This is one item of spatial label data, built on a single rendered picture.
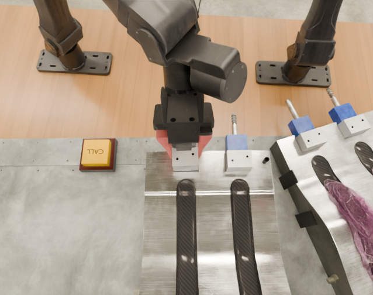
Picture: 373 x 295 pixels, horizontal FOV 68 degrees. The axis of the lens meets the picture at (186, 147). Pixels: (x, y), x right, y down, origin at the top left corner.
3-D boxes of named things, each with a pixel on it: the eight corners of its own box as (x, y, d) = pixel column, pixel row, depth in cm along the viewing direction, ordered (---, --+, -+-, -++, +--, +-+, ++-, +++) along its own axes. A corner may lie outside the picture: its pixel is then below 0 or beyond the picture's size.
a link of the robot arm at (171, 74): (213, 89, 44) (214, 45, 40) (189, 103, 41) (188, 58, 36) (180, 78, 48) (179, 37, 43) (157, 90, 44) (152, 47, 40)
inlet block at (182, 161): (172, 112, 60) (171, 102, 55) (195, 112, 60) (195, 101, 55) (173, 171, 57) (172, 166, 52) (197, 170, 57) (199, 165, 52)
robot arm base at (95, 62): (100, 56, 68) (105, 34, 70) (20, 52, 68) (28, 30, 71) (109, 75, 75) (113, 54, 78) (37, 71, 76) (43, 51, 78)
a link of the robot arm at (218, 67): (256, 75, 41) (247, -4, 31) (223, 117, 38) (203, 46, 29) (196, 57, 47) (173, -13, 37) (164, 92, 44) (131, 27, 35)
